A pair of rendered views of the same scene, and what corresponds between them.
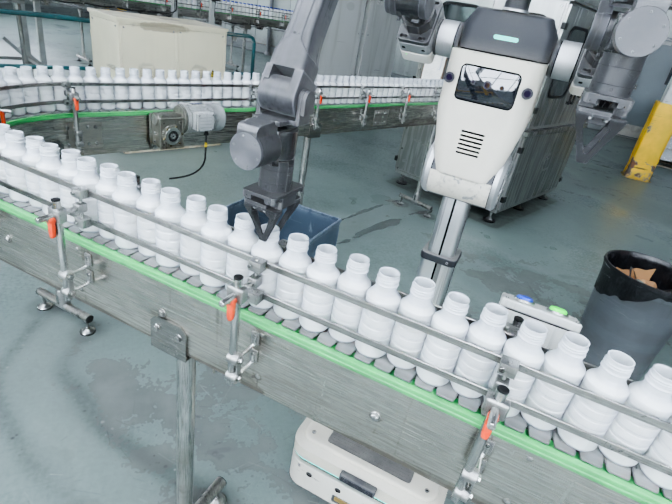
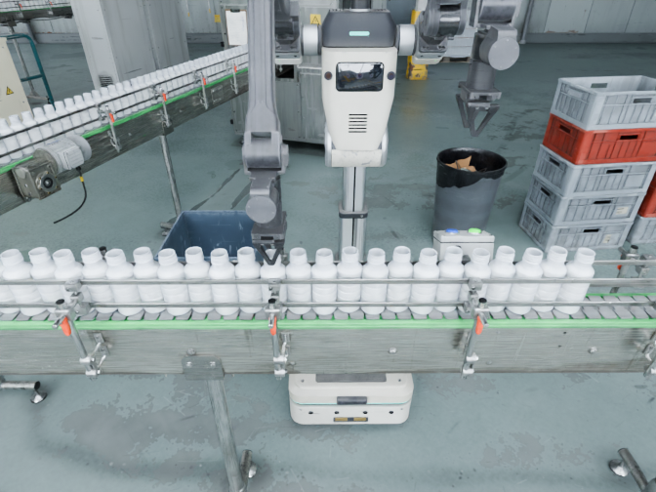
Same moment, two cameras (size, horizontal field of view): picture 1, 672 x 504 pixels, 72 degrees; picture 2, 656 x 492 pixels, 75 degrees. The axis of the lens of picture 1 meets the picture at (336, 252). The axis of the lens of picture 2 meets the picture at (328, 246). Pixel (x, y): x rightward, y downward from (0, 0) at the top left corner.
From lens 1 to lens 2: 0.34 m
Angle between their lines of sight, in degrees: 19
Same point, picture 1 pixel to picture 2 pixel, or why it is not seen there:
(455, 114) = (341, 103)
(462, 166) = (356, 142)
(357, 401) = (377, 347)
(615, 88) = (486, 84)
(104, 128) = not seen: outside the picture
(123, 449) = (145, 474)
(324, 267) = (327, 266)
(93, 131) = not seen: outside the picture
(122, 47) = not seen: outside the picture
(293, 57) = (266, 123)
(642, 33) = (504, 54)
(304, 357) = (329, 334)
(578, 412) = (517, 292)
